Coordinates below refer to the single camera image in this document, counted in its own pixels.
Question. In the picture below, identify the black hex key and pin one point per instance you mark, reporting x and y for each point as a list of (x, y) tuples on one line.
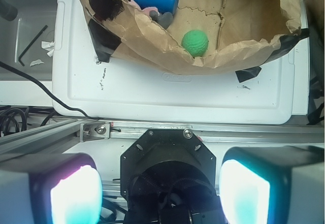
[(30, 44)]

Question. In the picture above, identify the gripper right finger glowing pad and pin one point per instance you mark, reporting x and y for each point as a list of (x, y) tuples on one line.
[(282, 184)]

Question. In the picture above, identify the grey plastic tray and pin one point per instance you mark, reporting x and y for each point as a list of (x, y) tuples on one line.
[(32, 16)]

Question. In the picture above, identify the brown paper bag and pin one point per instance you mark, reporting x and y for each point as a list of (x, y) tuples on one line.
[(242, 34)]

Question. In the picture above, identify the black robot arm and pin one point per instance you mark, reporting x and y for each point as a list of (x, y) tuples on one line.
[(185, 204)]

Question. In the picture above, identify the black octagonal mounting plate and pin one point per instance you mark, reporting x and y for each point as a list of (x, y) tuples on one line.
[(161, 160)]

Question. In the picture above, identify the white plastic bin lid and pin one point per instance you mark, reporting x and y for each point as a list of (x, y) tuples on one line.
[(121, 89)]

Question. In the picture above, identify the green textured ball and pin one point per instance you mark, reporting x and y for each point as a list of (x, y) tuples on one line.
[(195, 42)]

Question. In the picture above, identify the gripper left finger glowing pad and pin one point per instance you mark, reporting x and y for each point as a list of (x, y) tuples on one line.
[(50, 188)]

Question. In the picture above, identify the grey plush bunny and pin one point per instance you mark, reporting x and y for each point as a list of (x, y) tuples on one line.
[(164, 20)]

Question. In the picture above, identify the aluminium extrusion frame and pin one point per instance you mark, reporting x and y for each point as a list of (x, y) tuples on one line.
[(65, 133)]

